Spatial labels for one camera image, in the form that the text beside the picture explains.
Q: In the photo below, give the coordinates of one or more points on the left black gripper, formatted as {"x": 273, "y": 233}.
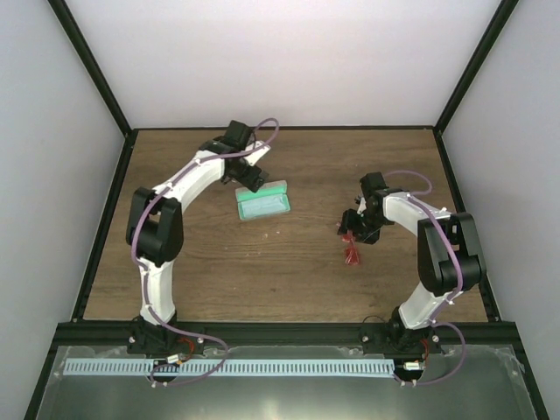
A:
{"x": 257, "y": 181}

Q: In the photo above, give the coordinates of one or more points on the metal sheet panel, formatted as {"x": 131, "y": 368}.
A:
{"x": 477, "y": 382}

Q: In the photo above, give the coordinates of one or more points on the black left frame post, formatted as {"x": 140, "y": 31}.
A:
{"x": 79, "y": 43}

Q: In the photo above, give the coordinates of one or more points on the black right frame post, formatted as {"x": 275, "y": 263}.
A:
{"x": 485, "y": 45}

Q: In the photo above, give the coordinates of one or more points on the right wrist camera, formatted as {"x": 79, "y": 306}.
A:
{"x": 371, "y": 183}

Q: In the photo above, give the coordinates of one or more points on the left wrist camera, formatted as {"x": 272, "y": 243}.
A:
{"x": 237, "y": 135}

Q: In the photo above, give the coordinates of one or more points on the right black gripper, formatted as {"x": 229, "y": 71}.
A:
{"x": 349, "y": 224}

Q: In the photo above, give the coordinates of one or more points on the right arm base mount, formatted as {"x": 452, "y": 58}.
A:
{"x": 400, "y": 337}

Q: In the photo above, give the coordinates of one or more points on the light blue slotted cable duct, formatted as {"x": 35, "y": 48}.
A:
{"x": 246, "y": 368}

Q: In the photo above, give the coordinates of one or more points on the black aluminium front rail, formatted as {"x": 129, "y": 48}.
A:
{"x": 106, "y": 333}

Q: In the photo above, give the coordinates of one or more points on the light blue cleaning cloth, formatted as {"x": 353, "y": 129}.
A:
{"x": 262, "y": 206}

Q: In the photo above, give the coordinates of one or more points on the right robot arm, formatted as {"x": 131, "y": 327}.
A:
{"x": 449, "y": 256}

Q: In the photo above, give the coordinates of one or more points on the green glasses case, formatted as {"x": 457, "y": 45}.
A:
{"x": 275, "y": 188}

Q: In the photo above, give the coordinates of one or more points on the red transparent sunglasses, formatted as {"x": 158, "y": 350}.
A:
{"x": 352, "y": 255}

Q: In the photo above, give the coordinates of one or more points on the black frame post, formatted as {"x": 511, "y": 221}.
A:
{"x": 485, "y": 45}
{"x": 79, "y": 43}

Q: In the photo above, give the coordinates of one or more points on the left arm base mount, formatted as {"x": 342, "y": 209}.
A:
{"x": 156, "y": 340}

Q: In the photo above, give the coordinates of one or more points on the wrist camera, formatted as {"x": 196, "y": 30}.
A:
{"x": 371, "y": 183}
{"x": 237, "y": 135}

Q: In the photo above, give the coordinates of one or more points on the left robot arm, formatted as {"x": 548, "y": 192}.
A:
{"x": 155, "y": 229}

